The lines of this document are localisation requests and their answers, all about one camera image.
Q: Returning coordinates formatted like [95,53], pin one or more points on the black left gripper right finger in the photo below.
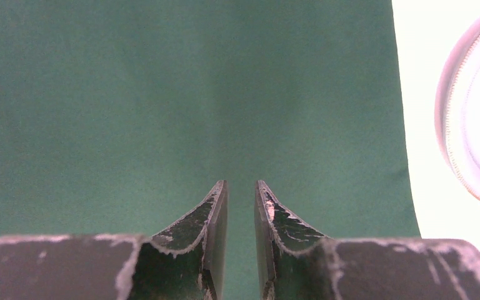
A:
[295,261]

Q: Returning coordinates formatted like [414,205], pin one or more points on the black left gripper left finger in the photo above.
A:
[183,261]

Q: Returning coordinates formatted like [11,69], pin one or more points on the dark green cloth placemat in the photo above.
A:
[119,117]

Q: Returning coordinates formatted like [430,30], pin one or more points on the teal ceramic dinner plate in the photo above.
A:
[457,110]

